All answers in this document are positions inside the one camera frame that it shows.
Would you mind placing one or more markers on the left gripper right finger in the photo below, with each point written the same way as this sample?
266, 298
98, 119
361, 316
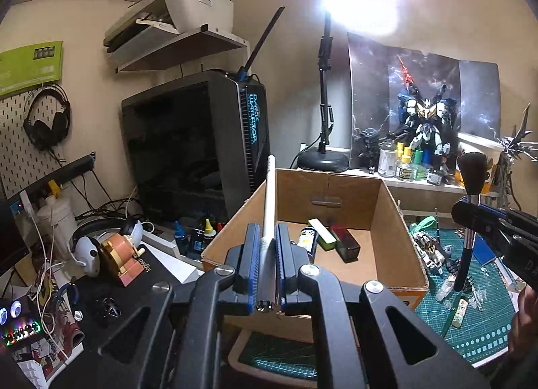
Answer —
364, 335

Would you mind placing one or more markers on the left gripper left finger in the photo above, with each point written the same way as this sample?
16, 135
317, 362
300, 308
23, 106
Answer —
159, 333

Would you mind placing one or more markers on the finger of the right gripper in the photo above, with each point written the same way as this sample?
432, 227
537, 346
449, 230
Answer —
499, 227

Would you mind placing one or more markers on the white pen tube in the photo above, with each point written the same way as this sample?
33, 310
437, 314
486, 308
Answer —
266, 288

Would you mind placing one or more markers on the right hand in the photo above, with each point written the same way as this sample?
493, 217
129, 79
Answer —
523, 333

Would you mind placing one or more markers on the green cutting mat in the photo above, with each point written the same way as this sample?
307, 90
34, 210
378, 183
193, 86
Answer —
475, 324

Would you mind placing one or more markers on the white grey robot model lying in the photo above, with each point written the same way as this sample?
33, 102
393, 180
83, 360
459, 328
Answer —
435, 258

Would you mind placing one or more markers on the white headset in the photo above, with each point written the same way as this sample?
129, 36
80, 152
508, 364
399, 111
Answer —
109, 242

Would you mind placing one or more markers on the blue white robot model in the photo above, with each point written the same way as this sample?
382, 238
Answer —
426, 127

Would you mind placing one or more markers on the black computer tower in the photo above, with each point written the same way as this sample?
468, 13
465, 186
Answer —
197, 146

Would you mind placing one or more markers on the lightning backdrop board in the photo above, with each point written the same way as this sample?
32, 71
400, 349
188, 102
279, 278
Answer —
376, 80

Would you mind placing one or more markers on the white printer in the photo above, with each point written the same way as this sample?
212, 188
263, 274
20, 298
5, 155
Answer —
183, 15

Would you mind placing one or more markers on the green box on wall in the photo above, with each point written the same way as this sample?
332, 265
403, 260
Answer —
27, 67

